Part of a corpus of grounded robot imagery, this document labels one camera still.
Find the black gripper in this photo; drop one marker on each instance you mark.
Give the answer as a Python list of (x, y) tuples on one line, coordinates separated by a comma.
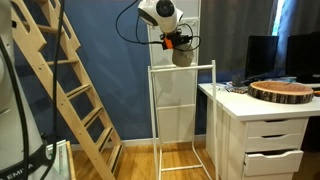
[(181, 38)]

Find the beige cap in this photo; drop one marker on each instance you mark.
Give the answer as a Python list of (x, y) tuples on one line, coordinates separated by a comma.
[(182, 57)]

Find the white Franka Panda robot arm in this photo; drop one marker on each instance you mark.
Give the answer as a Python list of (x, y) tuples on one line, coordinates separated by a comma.
[(13, 133)]

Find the white metal mesh rack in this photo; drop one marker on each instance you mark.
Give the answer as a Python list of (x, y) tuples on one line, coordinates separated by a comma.
[(176, 90)]

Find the dark grey curtain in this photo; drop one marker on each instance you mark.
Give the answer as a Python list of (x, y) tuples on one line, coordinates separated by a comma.
[(230, 33)]

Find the small dark desk cup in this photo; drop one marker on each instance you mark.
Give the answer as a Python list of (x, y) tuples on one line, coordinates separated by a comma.
[(238, 80)]

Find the small patterned desk item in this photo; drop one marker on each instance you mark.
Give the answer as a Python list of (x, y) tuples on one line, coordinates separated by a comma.
[(240, 90)]

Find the black computer monitor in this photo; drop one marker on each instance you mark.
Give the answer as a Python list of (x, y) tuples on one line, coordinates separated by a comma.
[(303, 56), (261, 56)]

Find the white desk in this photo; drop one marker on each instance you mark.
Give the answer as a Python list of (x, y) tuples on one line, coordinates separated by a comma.
[(233, 106)]

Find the round wood slice with bark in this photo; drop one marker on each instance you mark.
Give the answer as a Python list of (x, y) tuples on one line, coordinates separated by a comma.
[(280, 91)]

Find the white baseboard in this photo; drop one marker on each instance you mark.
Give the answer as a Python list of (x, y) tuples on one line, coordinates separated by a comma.
[(136, 141)]

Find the white desk drawer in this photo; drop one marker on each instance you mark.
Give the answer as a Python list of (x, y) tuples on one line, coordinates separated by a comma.
[(275, 144), (276, 128), (273, 163)]

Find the light wooden ladder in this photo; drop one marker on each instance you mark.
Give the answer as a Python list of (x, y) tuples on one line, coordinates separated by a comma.
[(60, 93)]

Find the orange wrist mount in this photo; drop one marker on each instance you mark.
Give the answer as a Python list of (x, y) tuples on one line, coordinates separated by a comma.
[(167, 43)]

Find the aluminium rail with wooden edge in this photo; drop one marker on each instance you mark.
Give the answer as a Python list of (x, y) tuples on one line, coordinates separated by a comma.
[(63, 160)]

